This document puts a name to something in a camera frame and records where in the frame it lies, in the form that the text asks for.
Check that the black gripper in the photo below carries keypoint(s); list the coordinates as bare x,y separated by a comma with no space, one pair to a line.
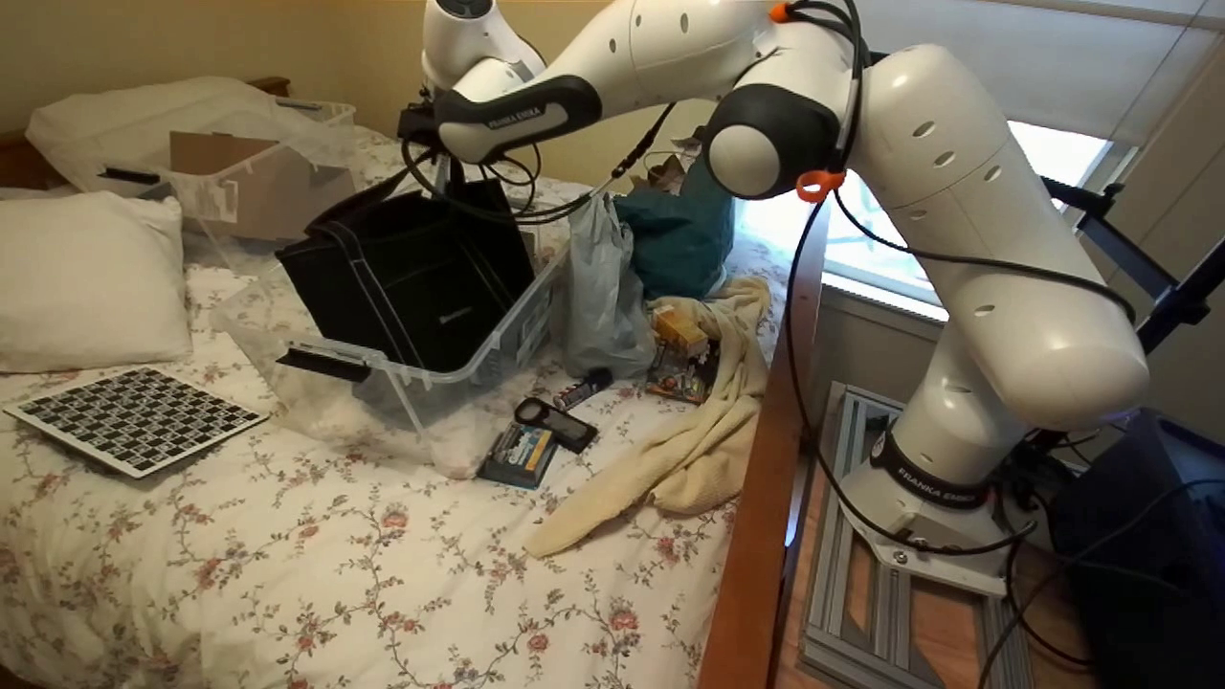
431,127

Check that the black fabric bag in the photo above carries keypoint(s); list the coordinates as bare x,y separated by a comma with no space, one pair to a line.
405,289

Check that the brown cardboard box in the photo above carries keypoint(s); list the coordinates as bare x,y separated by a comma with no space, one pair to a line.
252,184

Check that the clear bin with cardboard box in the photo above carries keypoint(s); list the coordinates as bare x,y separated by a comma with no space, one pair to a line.
242,213

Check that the gray plastic shopping bag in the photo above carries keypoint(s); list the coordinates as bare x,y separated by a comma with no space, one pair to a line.
607,279

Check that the teal fabric bag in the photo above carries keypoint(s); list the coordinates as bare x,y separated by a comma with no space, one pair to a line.
683,241

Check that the yellow cardboard box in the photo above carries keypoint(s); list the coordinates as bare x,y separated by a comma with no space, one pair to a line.
683,332

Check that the clear plastic storage bin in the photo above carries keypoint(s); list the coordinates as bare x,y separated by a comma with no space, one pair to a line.
444,385

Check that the small black device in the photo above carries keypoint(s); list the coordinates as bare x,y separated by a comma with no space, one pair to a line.
583,389

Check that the black magnifier loupe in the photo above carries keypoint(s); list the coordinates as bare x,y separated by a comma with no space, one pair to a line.
556,422

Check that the white pillow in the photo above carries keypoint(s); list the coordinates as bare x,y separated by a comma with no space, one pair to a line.
90,279

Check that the cream towel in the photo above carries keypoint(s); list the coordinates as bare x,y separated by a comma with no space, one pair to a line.
676,460

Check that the wooden headboard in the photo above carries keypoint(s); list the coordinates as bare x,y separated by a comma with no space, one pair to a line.
21,162

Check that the checkered calibration board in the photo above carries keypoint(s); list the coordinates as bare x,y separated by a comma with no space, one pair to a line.
135,418

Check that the floral white bedspread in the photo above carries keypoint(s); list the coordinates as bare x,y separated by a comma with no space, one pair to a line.
319,574

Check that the bright window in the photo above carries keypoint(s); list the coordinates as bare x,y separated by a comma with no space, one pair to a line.
880,254

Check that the wooden bed footboard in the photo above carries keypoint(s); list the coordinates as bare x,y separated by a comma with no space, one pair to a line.
766,510

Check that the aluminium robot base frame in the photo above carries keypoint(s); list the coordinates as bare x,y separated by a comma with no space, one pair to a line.
856,612

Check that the black camera stand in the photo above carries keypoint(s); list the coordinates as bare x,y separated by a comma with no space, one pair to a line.
1173,306

